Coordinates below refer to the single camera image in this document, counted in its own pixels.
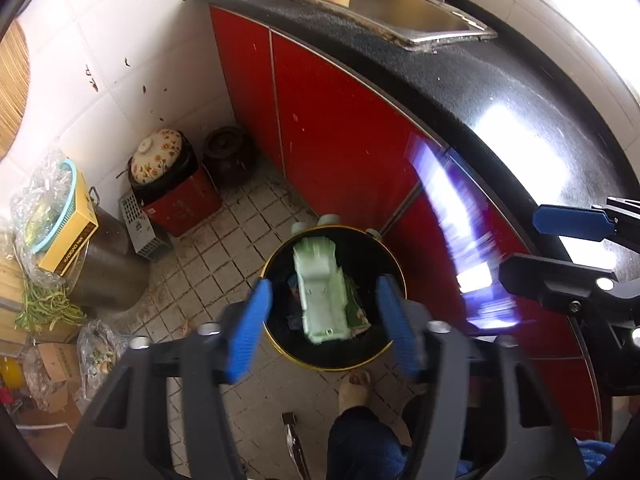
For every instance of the clear plastic bag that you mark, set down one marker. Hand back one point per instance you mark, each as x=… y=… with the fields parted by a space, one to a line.
x=35 y=195

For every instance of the green beans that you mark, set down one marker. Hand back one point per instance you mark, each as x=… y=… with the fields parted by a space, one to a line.
x=47 y=307

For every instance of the green snack packet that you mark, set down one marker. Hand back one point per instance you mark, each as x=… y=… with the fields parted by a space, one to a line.
x=359 y=310

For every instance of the bamboo mat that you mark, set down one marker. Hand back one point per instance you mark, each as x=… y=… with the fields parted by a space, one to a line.
x=12 y=90

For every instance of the steel kitchen sink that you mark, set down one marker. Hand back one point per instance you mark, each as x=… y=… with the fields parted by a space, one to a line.
x=400 y=5

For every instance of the dark metal tool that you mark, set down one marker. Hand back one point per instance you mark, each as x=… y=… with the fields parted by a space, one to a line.
x=295 y=445

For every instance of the brown cardboard box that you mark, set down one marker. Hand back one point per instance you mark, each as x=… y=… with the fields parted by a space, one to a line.
x=57 y=370

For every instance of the window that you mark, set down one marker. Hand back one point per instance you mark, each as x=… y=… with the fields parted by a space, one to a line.
x=590 y=5

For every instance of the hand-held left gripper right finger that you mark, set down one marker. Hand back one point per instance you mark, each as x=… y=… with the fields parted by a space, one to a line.
x=397 y=330

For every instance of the red kitchen cabinet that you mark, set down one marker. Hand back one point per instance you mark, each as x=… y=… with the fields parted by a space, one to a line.
x=340 y=135

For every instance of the white plastic tray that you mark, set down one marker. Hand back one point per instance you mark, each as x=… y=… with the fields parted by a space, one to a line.
x=320 y=295

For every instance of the pale round plastic cap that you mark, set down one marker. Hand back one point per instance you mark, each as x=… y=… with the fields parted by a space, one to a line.
x=374 y=233
x=298 y=228
x=330 y=220

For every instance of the large steel pot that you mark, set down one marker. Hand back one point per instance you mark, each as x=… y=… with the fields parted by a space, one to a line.
x=112 y=270

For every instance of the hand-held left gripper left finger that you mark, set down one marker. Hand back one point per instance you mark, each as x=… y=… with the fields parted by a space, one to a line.
x=247 y=330

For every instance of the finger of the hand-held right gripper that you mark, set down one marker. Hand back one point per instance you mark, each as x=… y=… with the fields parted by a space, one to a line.
x=545 y=277
x=570 y=221

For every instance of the plastic bag of scraps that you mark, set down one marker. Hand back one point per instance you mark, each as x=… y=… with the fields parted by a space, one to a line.
x=100 y=355

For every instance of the black bin with yellow rim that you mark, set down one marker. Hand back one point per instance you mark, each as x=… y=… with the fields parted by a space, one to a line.
x=370 y=265

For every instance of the person's foot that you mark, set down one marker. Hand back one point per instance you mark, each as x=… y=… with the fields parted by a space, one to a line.
x=355 y=390

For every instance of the dark clay jar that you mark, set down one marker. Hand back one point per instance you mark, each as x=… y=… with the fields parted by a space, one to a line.
x=227 y=155

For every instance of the red box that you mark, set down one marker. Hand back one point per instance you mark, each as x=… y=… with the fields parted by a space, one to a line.
x=185 y=205

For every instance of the black pot with floral lid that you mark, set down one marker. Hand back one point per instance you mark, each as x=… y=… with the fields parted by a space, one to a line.
x=155 y=157

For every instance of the teal plastic basket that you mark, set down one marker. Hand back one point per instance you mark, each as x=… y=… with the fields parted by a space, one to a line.
x=67 y=195

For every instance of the grey slotted crate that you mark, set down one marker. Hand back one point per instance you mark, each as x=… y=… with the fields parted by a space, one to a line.
x=142 y=230

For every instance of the yellow cardboard box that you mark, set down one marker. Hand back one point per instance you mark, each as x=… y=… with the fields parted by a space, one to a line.
x=72 y=240

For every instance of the blue cloth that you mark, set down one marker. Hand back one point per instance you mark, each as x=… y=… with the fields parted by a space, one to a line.
x=597 y=460

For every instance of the person's leg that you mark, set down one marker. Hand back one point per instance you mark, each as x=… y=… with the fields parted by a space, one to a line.
x=365 y=445

